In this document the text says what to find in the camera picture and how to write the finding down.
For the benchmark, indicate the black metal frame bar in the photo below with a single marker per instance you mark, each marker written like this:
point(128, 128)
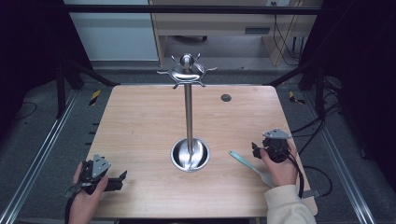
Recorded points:
point(186, 9)

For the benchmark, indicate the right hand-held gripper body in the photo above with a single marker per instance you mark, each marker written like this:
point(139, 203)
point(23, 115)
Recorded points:
point(275, 146)

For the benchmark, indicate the white cabinet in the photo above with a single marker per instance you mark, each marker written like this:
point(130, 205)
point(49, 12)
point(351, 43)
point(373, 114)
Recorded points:
point(115, 37)

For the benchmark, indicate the person's left hand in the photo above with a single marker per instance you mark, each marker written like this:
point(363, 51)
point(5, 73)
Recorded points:
point(85, 202)

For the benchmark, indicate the yellow black floor tape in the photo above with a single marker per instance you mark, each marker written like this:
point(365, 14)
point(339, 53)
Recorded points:
point(294, 98)
point(95, 97)

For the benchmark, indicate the steel utensil rack with hooks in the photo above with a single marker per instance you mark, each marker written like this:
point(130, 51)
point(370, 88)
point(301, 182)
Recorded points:
point(188, 109)

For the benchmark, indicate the person's right hand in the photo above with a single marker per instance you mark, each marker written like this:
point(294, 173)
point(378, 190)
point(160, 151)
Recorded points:
point(281, 172)

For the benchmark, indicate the black metal frame stand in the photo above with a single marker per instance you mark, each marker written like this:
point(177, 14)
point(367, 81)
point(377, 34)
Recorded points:
point(71, 77)
point(311, 74)

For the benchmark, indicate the aluminium floor rail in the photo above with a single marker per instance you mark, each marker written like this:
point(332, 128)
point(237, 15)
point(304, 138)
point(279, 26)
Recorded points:
point(342, 161)
point(40, 155)

